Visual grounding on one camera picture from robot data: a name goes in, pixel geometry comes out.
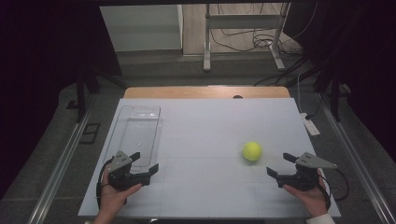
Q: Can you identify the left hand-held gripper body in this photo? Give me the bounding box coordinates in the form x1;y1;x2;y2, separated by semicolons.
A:
106;150;152;191

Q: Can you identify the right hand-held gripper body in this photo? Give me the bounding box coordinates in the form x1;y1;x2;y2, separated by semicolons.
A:
276;151;338;192

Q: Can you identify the clear plastic container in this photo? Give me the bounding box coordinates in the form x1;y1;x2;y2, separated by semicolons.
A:
102;105;164;175

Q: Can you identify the yellow tennis ball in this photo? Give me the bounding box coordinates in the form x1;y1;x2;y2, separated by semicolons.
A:
242;141;263;162

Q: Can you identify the person's left hand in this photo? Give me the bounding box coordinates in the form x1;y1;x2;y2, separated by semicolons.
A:
98;165;144;218

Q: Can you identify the person's right hand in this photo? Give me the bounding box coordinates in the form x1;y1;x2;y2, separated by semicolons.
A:
282;168;332;218

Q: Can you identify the white power strip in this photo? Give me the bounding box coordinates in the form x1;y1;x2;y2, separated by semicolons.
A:
300;112;321;137

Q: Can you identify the black metal stand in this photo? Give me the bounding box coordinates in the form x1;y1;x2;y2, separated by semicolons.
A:
312;60;354;123
65;66;129;124

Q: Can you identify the wooden table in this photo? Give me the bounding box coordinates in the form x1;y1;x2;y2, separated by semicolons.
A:
123;86;291;100

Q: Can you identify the dark curtain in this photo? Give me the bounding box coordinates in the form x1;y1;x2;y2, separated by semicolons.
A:
282;0;396;164
0;0;123;201

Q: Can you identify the white cabinet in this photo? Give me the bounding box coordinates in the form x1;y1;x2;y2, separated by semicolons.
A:
99;4;184;53

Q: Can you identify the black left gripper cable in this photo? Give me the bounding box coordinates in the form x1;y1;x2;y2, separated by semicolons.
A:
95;157;128;210

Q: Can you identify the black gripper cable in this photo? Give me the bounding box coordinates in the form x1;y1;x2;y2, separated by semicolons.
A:
316;167;350;211
95;157;128;210

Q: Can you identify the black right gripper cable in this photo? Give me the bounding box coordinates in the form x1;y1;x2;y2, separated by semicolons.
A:
316;167;350;211

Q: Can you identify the black rectangular frame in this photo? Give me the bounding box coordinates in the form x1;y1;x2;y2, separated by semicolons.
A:
78;122;102;146

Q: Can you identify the black plug cable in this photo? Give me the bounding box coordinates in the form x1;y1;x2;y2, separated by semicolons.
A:
304;92;325;121

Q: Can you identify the silver metal rail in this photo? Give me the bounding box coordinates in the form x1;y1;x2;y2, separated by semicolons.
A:
317;91;396;224
27;104;96;224

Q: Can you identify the white cable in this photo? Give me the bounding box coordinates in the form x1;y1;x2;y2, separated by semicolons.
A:
296;72;304;115

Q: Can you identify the tangle of black cables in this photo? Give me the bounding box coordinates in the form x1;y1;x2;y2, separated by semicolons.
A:
208;2;318;58

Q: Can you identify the grey metal desk frame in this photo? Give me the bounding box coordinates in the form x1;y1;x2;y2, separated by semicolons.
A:
203;2;291;73

